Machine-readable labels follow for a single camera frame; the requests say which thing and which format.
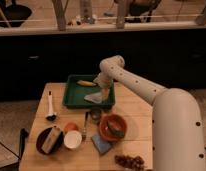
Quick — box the orange fruit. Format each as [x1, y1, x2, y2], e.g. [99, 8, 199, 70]
[64, 122, 78, 133]

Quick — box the white handled ladle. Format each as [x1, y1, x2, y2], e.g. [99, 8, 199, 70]
[46, 91, 57, 121]

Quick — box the grey towel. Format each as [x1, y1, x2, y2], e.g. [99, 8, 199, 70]
[84, 92, 104, 104]

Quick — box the green plastic tray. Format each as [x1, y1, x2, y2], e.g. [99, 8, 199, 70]
[63, 75, 115, 109]

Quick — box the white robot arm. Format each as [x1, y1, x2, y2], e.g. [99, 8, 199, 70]
[96, 55, 206, 171]

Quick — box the knife with wooden handle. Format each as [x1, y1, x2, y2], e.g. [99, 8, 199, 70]
[82, 112, 89, 140]

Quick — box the orange bowl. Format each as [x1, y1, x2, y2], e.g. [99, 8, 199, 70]
[99, 114, 127, 142]

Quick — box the small metal cup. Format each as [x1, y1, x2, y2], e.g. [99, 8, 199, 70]
[90, 109, 102, 124]

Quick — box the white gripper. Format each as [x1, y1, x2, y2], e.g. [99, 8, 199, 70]
[94, 72, 113, 100]

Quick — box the green vegetable in bowl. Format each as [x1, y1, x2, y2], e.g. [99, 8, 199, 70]
[107, 121, 125, 138]

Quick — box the wooden block brush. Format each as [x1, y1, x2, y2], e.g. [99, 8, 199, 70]
[41, 127, 62, 154]

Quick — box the yellow banana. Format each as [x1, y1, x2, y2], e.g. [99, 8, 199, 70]
[77, 80, 97, 87]

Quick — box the white cup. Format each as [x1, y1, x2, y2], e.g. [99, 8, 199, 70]
[64, 130, 82, 150]

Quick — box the black table side handle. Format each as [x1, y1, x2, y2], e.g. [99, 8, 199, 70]
[19, 128, 29, 157]

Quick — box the dark round bowl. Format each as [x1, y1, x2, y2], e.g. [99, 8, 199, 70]
[36, 127, 64, 154]

